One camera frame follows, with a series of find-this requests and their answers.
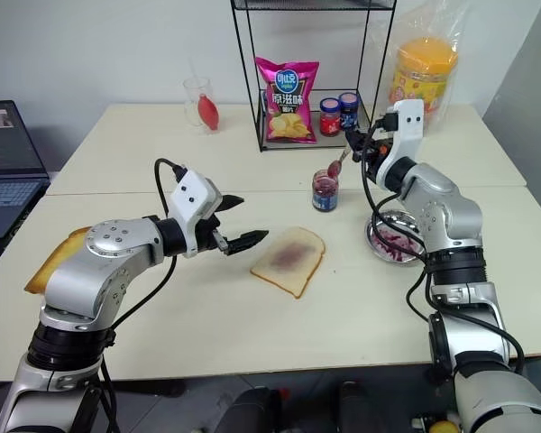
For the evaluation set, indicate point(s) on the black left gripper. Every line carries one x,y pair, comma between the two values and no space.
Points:
207,234

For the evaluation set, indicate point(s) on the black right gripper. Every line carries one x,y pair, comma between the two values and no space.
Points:
375,151

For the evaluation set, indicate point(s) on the metal spoon with jam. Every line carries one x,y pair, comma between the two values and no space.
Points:
334,168

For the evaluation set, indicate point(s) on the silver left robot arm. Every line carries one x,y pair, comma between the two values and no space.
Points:
99,270

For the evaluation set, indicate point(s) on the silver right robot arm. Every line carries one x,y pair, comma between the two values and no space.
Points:
446,203

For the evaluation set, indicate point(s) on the closed blue-label jam jar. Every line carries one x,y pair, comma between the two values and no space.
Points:
349,113

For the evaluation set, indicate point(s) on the closed red jam jar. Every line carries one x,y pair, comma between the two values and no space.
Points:
329,118

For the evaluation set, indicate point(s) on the open glass jam jar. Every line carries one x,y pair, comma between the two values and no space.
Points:
324,196

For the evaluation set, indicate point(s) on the white bread slice with jam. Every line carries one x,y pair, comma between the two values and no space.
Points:
288,261

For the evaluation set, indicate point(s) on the round metal plate with jam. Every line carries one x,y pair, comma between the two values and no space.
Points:
390,245

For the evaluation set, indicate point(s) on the plain toast bread slices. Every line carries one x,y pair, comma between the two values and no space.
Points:
56,261

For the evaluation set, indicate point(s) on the pink potato chips bag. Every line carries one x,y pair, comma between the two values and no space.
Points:
287,104

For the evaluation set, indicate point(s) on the orange-lidded plastic snack jar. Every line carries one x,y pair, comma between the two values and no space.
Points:
424,76

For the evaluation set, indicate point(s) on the yellow snack tub in bag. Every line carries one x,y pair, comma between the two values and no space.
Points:
387,54

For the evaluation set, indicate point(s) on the red rubber bulb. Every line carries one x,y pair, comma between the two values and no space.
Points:
207,113

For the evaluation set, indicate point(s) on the clear drinking glass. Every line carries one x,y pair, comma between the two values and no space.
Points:
191,106

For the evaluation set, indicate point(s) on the dark rounded shape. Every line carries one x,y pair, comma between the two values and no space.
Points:
358,408
257,412

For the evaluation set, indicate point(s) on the dark open laptop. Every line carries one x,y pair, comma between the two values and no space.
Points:
9,176

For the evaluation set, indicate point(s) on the small yellow object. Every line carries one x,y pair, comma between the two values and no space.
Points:
443,427

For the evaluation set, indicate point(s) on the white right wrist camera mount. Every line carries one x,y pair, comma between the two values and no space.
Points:
406,131

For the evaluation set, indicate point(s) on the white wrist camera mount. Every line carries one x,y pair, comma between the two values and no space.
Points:
194,191
406,131

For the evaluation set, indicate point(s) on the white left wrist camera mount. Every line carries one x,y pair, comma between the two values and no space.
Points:
194,191

